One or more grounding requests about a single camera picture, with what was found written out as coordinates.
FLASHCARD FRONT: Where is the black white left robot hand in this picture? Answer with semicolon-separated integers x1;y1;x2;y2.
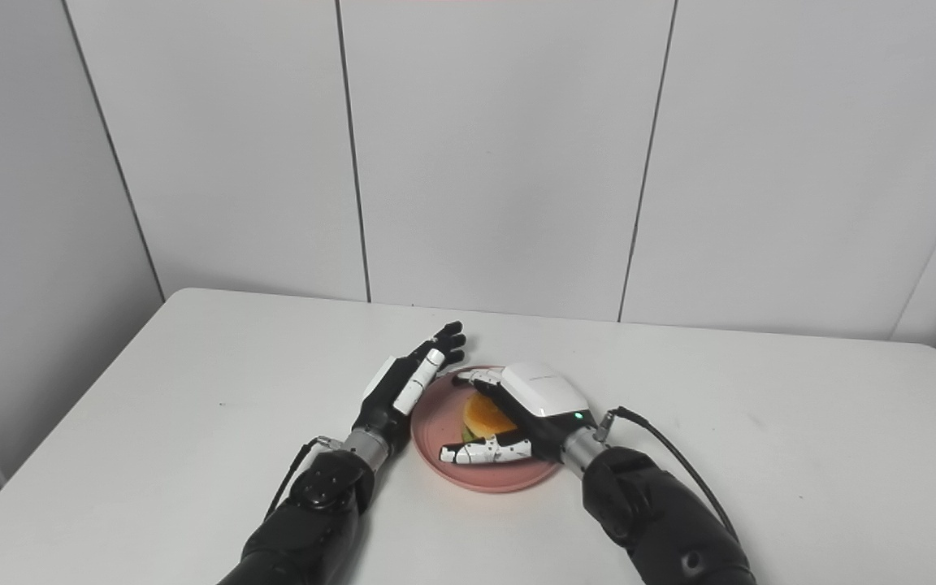
352;321;466;456

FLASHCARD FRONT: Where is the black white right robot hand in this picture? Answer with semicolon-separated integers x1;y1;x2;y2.
440;362;599;466

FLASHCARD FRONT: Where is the pink round plate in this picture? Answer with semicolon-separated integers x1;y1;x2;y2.
410;366;564;494

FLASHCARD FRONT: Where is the toy hamburger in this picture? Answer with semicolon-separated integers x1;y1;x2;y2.
461;392;518;444

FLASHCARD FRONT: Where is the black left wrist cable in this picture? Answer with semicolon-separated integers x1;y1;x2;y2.
263;436;347;521

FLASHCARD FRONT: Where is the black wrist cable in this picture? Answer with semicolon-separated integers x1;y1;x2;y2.
596;406;741;545
263;436;347;521

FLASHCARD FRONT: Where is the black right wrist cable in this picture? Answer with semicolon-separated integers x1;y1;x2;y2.
596;406;741;545

